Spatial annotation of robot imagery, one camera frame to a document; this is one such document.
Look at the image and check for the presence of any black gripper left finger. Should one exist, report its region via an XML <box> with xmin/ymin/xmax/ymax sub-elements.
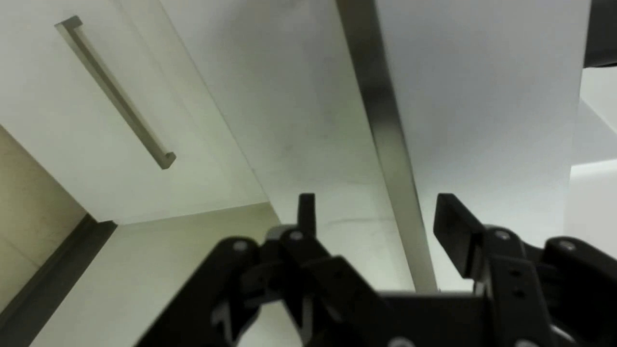
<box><xmin>136</xmin><ymin>190</ymin><xmax>389</xmax><ymax>347</ymax></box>

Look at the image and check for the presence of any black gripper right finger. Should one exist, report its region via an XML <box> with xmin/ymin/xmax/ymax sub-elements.
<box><xmin>431</xmin><ymin>190</ymin><xmax>617</xmax><ymax>347</ymax></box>

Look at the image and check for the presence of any white drawer front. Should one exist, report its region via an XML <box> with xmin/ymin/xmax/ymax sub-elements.
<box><xmin>0</xmin><ymin>0</ymin><xmax>269</xmax><ymax>227</ymax></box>

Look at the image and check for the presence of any dark baseboard strip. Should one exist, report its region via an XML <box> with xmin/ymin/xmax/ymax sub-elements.
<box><xmin>0</xmin><ymin>215</ymin><xmax>119</xmax><ymax>333</ymax></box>

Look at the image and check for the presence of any black landfill bin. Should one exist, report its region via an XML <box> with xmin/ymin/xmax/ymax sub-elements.
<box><xmin>584</xmin><ymin>0</ymin><xmax>617</xmax><ymax>69</ymax></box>

